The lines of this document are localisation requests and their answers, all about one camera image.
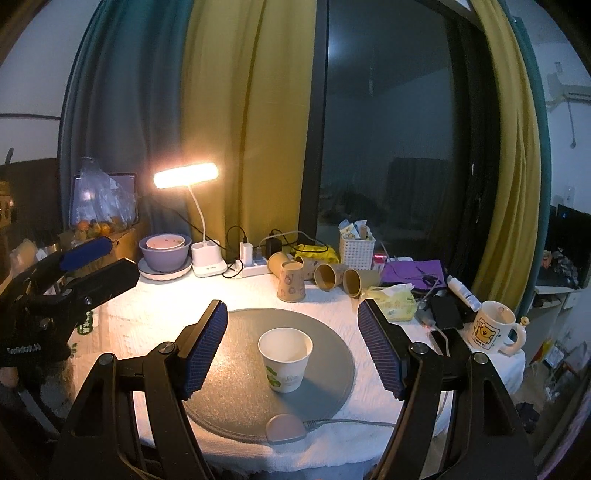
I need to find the grey round mat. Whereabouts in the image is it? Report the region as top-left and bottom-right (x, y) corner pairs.
(182, 307), (356, 439)

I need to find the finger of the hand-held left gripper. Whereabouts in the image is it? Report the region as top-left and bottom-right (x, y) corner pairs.
(9, 236), (113, 302)
(59, 257), (140, 324)

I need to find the teal curtain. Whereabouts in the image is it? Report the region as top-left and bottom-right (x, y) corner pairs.
(58, 0), (197, 243)
(503, 0), (556, 289)

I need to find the purple bowl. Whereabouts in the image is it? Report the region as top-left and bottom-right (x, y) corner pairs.
(139, 234), (192, 273)

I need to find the cardboard box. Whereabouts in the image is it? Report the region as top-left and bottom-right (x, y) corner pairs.
(58, 224), (149, 278)

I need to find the purple cloth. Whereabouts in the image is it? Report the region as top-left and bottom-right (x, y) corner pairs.
(381, 260), (447, 292)

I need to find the pink plate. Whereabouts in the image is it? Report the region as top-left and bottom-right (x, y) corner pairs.
(137, 256), (194, 281)

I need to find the white desk lamp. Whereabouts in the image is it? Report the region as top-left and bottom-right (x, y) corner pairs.
(153, 161), (228, 278)

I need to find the grey controller cable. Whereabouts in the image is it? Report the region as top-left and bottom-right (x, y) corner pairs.
(302, 416), (399, 429)

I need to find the white tablecloth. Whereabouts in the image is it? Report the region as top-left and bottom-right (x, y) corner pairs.
(69, 265), (527, 472)

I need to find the white air conditioner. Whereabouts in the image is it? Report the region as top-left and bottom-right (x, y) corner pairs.
(547, 71), (591, 101)

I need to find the white plastic basket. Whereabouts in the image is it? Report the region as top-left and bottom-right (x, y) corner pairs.
(339, 231), (376, 270)

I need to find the white tube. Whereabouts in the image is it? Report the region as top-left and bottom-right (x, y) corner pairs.
(445, 275), (482, 311)

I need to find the white power strip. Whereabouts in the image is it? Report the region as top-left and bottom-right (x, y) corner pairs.
(224, 258), (279, 278)

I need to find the white cartoon mug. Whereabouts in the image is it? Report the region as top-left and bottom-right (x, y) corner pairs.
(468, 300), (527, 356)

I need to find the yellow tissue pack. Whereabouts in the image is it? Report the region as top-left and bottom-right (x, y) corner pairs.
(365, 285), (416, 322)

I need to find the yellow packet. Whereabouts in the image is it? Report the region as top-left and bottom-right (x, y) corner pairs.
(294, 244), (340, 265)

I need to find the black phone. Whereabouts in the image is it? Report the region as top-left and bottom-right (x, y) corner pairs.
(431, 295), (464, 330)

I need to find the clear plastic bag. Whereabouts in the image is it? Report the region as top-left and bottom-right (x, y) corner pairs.
(70, 157), (138, 238)

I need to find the pink mat controller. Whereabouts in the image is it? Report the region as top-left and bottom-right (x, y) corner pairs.
(266, 414), (307, 445)

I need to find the white paper cup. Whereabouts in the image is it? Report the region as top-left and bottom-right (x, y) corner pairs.
(257, 328), (314, 394)

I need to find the yellow curtain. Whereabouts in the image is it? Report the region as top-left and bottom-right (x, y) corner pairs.
(179, 0), (320, 260)
(466, 0), (542, 306)

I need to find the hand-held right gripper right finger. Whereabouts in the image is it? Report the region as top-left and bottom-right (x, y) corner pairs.
(358, 299), (539, 480)

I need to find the brown printed paper cup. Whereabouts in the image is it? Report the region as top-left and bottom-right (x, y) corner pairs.
(314, 263), (350, 293)
(342, 268), (380, 298)
(277, 261), (307, 304)
(268, 251), (297, 274)

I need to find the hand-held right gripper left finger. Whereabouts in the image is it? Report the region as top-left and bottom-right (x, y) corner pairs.
(48, 299), (229, 480)

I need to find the black window frame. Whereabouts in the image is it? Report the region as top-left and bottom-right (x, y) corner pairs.
(298, 0), (332, 246)

